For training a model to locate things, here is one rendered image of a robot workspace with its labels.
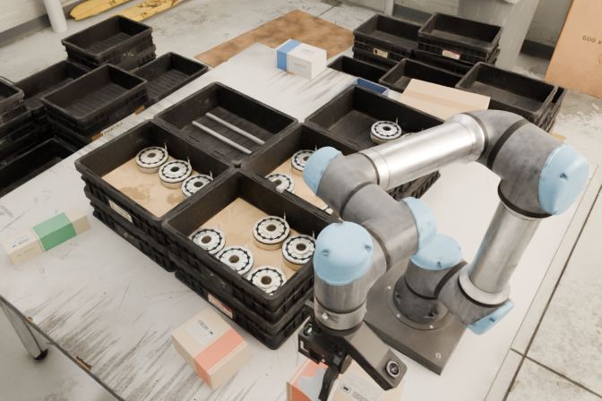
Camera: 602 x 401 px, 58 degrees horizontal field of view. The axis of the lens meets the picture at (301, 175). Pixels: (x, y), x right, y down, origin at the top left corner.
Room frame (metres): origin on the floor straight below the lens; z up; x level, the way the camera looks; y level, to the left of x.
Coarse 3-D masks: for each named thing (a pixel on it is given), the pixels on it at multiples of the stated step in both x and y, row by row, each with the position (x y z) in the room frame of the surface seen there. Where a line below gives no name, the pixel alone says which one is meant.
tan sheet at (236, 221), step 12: (240, 204) 1.18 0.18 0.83; (216, 216) 1.13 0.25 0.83; (228, 216) 1.13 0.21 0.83; (240, 216) 1.13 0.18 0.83; (252, 216) 1.13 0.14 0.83; (264, 216) 1.13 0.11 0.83; (228, 228) 1.08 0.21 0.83; (240, 228) 1.08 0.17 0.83; (252, 228) 1.08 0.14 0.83; (228, 240) 1.04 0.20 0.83; (240, 240) 1.04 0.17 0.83; (252, 240) 1.04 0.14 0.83; (252, 252) 0.99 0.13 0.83; (264, 252) 0.99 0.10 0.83; (276, 252) 0.99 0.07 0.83; (264, 264) 0.95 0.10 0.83; (276, 264) 0.95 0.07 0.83; (288, 276) 0.91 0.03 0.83
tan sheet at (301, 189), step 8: (288, 160) 1.38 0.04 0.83; (280, 168) 1.34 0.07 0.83; (288, 168) 1.34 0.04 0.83; (296, 176) 1.30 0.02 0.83; (296, 184) 1.27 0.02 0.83; (304, 184) 1.27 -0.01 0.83; (296, 192) 1.23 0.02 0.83; (304, 192) 1.23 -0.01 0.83; (312, 192) 1.23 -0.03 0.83; (312, 200) 1.19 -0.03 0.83; (320, 200) 1.19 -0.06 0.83; (320, 208) 1.16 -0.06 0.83
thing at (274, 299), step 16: (224, 176) 1.19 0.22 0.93; (208, 192) 1.12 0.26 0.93; (304, 208) 1.06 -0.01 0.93; (176, 240) 0.96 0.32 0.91; (208, 256) 0.89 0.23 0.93; (224, 272) 0.85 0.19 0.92; (304, 272) 0.84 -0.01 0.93; (256, 288) 0.79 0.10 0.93; (288, 288) 0.80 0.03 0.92; (272, 304) 0.76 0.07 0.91
